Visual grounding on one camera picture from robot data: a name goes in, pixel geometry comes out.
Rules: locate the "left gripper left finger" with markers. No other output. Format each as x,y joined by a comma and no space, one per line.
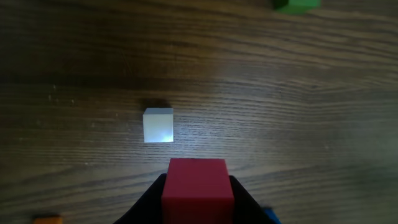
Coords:
149,205

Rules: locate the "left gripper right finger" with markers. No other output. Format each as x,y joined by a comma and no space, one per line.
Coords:
245,208

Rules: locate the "green cube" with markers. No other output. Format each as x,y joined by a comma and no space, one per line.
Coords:
295,5

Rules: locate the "orange cube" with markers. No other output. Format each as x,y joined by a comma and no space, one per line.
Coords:
48,220

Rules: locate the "pink cube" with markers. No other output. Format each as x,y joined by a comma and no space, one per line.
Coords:
197,189

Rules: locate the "blue cube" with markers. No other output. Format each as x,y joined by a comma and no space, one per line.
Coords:
273,217

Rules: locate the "white cube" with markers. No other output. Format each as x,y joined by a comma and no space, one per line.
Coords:
158,126

